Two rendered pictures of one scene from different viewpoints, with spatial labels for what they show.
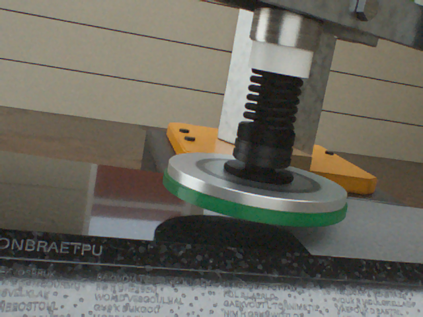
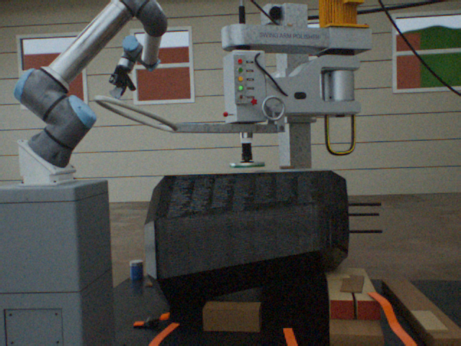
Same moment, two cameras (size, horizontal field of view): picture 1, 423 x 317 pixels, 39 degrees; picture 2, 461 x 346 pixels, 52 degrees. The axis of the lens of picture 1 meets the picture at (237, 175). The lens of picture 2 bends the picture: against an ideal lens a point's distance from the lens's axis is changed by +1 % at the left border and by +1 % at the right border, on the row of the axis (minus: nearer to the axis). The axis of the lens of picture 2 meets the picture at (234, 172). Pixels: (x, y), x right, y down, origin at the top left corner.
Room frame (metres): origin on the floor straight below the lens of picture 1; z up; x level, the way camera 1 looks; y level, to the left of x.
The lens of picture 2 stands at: (-1.99, -1.13, 0.98)
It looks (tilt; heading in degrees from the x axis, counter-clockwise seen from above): 3 degrees down; 24
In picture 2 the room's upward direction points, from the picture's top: 2 degrees counter-clockwise
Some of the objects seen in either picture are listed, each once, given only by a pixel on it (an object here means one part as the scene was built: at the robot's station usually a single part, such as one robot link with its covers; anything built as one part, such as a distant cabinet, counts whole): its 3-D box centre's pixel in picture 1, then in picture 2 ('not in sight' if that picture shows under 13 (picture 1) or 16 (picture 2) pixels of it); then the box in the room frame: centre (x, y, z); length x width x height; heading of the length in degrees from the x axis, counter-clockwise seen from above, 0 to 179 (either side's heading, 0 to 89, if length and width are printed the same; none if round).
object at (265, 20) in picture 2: not in sight; (271, 15); (1.57, 0.09, 2.00); 0.20 x 0.18 x 0.15; 14
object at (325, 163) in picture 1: (262, 153); not in sight; (1.60, -0.06, 0.76); 0.49 x 0.49 x 0.05; 14
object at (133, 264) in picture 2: not in sight; (136, 269); (0.93, 1.02, 0.08); 0.10 x 0.10 x 0.13
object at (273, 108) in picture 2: not in sight; (271, 109); (0.68, -0.19, 1.20); 0.15 x 0.10 x 0.15; 132
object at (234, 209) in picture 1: (256, 182); (247, 163); (0.69, -0.02, 0.87); 0.22 x 0.22 x 0.04
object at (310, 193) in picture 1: (257, 179); (247, 163); (0.69, -0.02, 0.88); 0.21 x 0.21 x 0.01
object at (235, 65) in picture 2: not in sight; (239, 79); (0.56, -0.05, 1.38); 0.08 x 0.03 x 0.28; 132
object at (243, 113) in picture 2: not in sight; (256, 91); (0.74, -0.08, 1.32); 0.36 x 0.22 x 0.45; 132
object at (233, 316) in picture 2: not in sight; (232, 316); (0.26, -0.08, 0.07); 0.30 x 0.12 x 0.12; 105
